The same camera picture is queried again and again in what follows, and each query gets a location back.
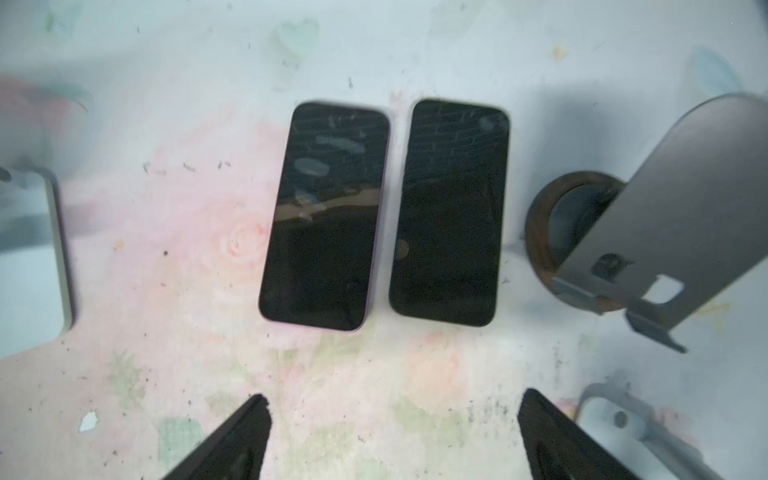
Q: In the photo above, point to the white phone stand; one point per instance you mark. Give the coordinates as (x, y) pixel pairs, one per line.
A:
(626, 428)
(35, 298)

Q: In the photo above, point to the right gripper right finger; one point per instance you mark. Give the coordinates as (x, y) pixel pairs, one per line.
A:
(556, 448)

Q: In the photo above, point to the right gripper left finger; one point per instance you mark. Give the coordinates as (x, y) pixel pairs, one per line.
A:
(235, 450)

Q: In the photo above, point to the phone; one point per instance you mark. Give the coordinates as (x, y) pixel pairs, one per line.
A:
(321, 247)
(450, 222)

